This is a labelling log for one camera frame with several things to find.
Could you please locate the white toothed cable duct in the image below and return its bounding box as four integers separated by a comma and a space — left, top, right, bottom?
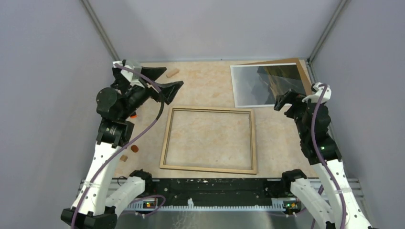
125, 198, 287, 212

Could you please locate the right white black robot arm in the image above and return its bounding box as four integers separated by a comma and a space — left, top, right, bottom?
274, 90, 373, 229

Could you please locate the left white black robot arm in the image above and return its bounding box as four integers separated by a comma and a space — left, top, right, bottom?
61, 60, 183, 229

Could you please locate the brown cardboard backing board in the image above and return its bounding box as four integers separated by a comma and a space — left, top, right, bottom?
245, 58, 312, 95

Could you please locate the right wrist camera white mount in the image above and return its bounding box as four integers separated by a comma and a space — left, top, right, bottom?
302, 82, 331, 104

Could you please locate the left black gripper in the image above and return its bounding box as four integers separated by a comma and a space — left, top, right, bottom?
120, 66, 184, 119

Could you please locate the small wooden cylinder block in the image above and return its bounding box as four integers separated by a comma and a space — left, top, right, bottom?
166, 68, 180, 78

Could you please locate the landscape photo print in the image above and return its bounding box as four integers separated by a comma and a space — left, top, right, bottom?
230, 63, 305, 108

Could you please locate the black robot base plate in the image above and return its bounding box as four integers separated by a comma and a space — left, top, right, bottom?
139, 178, 298, 207

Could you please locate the small tan wooden block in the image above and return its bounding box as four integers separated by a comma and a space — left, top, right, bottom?
120, 155, 128, 162

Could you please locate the small round brown disc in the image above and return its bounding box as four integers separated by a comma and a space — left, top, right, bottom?
130, 145, 139, 153

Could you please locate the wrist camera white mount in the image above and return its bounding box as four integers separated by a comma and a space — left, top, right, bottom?
302, 82, 331, 104
112, 60, 145, 88

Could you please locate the wooden picture frame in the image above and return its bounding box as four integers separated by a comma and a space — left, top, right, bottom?
160, 105, 258, 175

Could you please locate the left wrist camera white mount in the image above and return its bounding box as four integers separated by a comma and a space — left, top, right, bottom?
112, 60, 145, 88

